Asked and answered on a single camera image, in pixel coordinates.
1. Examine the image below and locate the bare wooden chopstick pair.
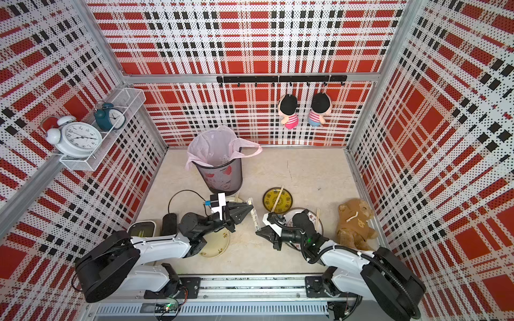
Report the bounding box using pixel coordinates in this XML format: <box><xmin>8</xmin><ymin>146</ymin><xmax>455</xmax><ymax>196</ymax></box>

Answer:
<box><xmin>315</xmin><ymin>207</ymin><xmax>321</xmax><ymax>231</ymax></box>

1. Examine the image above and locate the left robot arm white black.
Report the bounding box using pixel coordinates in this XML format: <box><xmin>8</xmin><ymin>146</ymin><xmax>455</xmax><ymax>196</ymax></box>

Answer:
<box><xmin>75</xmin><ymin>202</ymin><xmax>254</xmax><ymax>303</ymax></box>

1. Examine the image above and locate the white plate orange sunburst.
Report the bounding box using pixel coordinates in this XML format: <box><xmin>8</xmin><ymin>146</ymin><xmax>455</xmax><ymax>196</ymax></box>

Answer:
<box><xmin>285</xmin><ymin>207</ymin><xmax>324</xmax><ymax>251</ymax></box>

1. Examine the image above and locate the doll with pink shirt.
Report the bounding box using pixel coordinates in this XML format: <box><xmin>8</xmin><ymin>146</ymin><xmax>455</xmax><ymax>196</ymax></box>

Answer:
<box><xmin>278</xmin><ymin>94</ymin><xmax>298</xmax><ymax>130</ymax></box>

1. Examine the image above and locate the teal alarm clock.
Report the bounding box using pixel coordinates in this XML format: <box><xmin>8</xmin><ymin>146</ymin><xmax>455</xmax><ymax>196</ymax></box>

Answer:
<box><xmin>94</xmin><ymin>102</ymin><xmax>126</xmax><ymax>132</ymax></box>

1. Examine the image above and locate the green circuit board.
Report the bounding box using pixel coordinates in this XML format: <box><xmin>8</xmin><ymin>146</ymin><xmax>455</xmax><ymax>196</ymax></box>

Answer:
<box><xmin>154</xmin><ymin>303</ymin><xmax>179</xmax><ymax>314</ymax></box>

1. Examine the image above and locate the black mesh trash bin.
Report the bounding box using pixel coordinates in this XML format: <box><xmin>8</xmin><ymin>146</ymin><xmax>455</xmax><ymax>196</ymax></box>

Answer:
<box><xmin>194</xmin><ymin>159</ymin><xmax>243</xmax><ymax>195</ymax></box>

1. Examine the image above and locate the doll with striped blue shirt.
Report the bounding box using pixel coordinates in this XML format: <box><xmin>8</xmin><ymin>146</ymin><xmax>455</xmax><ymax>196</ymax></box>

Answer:
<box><xmin>308</xmin><ymin>92</ymin><xmax>333</xmax><ymax>127</ymax></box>

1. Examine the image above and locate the black wall hook rail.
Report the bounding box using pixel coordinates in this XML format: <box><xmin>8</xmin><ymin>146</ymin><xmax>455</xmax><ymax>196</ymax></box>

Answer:
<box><xmin>216</xmin><ymin>75</ymin><xmax>348</xmax><ymax>86</ymax></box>

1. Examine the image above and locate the brown teddy bear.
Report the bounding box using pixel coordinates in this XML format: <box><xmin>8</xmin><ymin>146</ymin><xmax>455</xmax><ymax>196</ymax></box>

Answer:
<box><xmin>336</xmin><ymin>199</ymin><xmax>378</xmax><ymax>251</ymax></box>

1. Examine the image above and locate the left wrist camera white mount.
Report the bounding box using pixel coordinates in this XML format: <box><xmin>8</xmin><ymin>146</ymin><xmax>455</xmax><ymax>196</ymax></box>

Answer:
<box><xmin>205</xmin><ymin>193</ymin><xmax>226</xmax><ymax>221</ymax></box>

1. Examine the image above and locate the cream plate with flowers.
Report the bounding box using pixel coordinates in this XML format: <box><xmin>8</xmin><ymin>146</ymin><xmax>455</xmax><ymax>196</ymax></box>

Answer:
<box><xmin>199</xmin><ymin>229</ymin><xmax>230</xmax><ymax>258</ymax></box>

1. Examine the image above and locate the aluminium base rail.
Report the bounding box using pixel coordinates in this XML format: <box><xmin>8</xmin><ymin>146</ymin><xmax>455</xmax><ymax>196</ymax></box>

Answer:
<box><xmin>86</xmin><ymin>274</ymin><xmax>418</xmax><ymax>321</ymax></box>

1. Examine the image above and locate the cream plate with black mark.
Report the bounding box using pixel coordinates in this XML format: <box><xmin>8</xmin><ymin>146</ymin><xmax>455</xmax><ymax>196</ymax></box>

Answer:
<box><xmin>226</xmin><ymin>196</ymin><xmax>246</xmax><ymax>203</ymax></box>

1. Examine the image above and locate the yellow patterned plate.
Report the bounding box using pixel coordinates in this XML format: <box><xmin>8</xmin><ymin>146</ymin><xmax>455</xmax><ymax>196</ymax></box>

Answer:
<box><xmin>262</xmin><ymin>187</ymin><xmax>293</xmax><ymax>214</ymax></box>

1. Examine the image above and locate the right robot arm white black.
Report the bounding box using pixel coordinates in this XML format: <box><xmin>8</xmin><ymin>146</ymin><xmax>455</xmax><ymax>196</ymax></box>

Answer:
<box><xmin>256</xmin><ymin>210</ymin><xmax>426</xmax><ymax>320</ymax></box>

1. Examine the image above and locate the pink plastic bin liner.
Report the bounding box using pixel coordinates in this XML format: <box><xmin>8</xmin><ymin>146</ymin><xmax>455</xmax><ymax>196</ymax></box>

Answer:
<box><xmin>185</xmin><ymin>126</ymin><xmax>262</xmax><ymax>171</ymax></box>

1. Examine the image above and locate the white alarm clock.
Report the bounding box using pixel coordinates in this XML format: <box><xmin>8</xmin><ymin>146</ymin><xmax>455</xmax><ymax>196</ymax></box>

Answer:
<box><xmin>45</xmin><ymin>115</ymin><xmax>103</xmax><ymax>159</ymax></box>

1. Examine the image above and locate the white wire wall shelf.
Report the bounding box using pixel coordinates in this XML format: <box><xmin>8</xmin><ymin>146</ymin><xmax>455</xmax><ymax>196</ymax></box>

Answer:
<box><xmin>59</xmin><ymin>88</ymin><xmax>146</xmax><ymax>171</ymax></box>

